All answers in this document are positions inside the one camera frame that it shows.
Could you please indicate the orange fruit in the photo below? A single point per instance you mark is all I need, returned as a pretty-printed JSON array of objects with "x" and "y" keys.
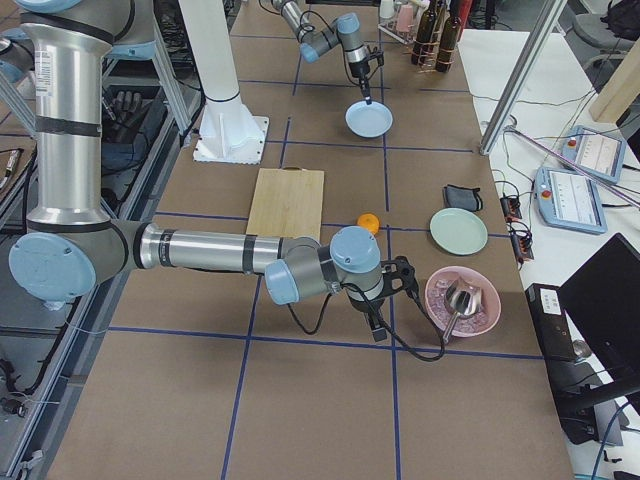
[{"x": 370, "y": 222}]

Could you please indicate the white plastic cup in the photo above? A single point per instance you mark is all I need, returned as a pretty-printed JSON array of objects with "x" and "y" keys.
[{"x": 386, "y": 9}]

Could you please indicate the black monitor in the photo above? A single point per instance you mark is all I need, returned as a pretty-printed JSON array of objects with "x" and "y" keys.
[{"x": 602, "y": 300}]

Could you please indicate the pink bowl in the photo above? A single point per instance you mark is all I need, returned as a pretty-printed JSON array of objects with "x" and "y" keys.
[{"x": 486, "y": 316}]

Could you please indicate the dark wine bottle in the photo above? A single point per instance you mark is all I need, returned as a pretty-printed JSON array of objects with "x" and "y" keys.
[
  {"x": 423, "y": 34},
  {"x": 448, "y": 38}
]

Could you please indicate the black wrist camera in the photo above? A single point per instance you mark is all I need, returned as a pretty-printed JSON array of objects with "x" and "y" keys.
[
  {"x": 399, "y": 275},
  {"x": 376, "y": 55}
]

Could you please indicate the aluminium frame post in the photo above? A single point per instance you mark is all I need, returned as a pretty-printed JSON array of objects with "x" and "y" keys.
[{"x": 530, "y": 52}]

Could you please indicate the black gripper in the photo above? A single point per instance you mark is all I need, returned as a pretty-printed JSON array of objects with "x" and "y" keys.
[
  {"x": 366, "y": 306},
  {"x": 358, "y": 71}
]

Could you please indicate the copper wire bottle rack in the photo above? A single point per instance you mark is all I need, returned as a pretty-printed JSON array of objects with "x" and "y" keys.
[{"x": 431, "y": 57}]

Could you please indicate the metal scoop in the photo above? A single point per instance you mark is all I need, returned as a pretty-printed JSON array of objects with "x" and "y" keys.
[{"x": 462, "y": 300}]

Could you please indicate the wooden cutting board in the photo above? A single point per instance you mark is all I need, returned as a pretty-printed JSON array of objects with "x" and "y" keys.
[{"x": 287, "y": 203}]

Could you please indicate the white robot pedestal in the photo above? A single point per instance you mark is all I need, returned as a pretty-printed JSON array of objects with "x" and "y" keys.
[{"x": 228, "y": 131}]

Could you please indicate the pink plastic cup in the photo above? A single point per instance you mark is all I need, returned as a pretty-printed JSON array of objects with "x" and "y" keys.
[{"x": 404, "y": 20}]

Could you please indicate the teach pendant tablet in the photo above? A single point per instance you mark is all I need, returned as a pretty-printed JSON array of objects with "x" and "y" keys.
[
  {"x": 601, "y": 154},
  {"x": 569, "y": 200}
]

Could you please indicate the light green plate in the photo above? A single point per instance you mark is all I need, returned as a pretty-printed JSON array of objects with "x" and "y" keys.
[{"x": 458, "y": 231}]

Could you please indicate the light blue plate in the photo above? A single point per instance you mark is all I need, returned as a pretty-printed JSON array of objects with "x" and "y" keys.
[{"x": 368, "y": 120}]

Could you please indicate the black computer case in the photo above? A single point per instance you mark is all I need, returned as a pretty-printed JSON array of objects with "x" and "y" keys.
[{"x": 550, "y": 323}]

